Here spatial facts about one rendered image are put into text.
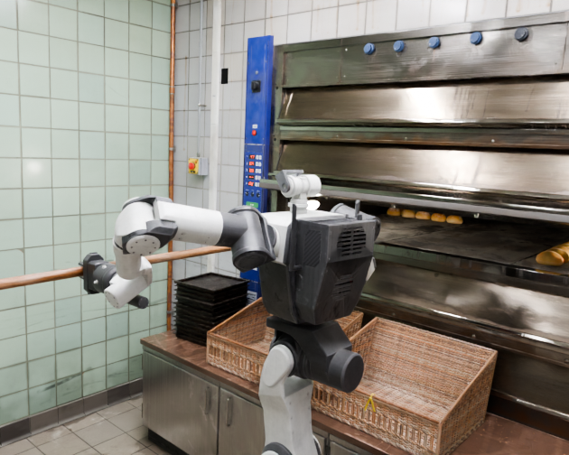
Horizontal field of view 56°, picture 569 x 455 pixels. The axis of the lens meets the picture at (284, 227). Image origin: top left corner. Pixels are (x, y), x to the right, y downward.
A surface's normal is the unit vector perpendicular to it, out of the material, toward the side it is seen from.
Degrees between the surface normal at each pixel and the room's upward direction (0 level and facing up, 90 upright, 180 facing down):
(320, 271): 90
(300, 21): 90
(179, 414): 90
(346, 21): 90
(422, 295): 70
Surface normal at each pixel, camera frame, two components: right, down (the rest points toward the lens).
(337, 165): -0.61, -0.25
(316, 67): -0.65, 0.10
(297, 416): 0.76, -0.04
